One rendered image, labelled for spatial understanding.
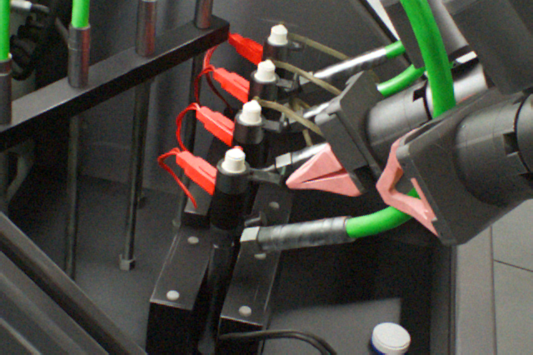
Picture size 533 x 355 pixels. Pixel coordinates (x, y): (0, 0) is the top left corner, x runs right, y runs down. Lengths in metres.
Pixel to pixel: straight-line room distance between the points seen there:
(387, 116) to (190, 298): 0.25
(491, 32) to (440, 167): 0.11
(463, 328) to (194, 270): 0.25
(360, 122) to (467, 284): 0.31
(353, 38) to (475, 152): 0.56
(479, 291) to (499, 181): 0.46
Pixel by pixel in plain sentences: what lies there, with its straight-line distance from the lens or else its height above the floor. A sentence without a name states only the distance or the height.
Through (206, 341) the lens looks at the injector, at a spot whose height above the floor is 0.91.
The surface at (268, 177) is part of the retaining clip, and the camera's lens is 0.86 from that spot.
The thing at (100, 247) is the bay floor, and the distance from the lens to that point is 1.19.
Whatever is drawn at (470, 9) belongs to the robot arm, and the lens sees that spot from 0.53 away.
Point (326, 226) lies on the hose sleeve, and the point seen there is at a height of 1.15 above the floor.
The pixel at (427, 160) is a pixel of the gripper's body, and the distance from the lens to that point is 0.60.
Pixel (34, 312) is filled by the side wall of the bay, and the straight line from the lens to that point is 0.53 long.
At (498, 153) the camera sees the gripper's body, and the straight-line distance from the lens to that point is 0.58.
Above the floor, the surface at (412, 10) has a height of 1.33.
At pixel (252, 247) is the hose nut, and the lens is 0.77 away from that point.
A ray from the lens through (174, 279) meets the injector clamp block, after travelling 0.93.
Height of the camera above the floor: 1.59
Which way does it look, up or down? 33 degrees down
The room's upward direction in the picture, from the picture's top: 9 degrees clockwise
